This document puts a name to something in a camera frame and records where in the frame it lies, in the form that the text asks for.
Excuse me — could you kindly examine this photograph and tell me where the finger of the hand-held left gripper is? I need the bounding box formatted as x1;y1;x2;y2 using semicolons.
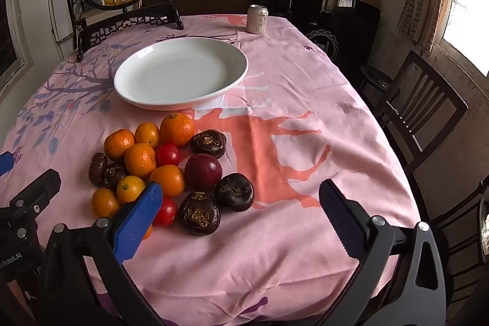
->
0;151;15;178
0;169;62;235

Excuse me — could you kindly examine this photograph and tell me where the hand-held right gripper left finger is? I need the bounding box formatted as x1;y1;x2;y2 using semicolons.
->
38;182;169;326

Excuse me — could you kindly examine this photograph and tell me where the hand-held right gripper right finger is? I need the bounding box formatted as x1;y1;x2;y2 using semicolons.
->
317;179;447;326

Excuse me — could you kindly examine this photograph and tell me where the red cherry tomato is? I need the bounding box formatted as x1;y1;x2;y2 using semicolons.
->
156;143;182;167
153;198;178;226

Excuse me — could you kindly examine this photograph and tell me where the dark brown water chestnut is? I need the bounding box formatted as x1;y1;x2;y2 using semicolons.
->
89;152;108;186
101;163;128;191
214;173;255;213
190;130;227;159
178;191;221;236

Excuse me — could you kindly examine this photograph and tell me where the dark red plum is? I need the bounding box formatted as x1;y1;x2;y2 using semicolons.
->
185;153;223;192

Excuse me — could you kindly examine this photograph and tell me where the white oval plate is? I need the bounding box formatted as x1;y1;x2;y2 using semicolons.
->
113;37;249;111

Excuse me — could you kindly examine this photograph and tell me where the dark wooden slatted chair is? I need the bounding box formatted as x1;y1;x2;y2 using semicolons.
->
376;50;469;174

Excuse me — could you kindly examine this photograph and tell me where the pink printed tablecloth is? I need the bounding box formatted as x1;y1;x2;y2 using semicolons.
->
0;13;421;326

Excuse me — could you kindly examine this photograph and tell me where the round dark stool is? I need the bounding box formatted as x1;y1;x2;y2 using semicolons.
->
359;66;393;90

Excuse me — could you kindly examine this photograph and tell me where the black case with mandala print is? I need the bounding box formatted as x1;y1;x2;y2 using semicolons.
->
262;0;381;82

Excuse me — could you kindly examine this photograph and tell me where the beige drink can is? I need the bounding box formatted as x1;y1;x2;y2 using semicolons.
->
246;4;269;34

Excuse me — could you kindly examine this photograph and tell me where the bright window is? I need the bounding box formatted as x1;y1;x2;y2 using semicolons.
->
443;0;489;78

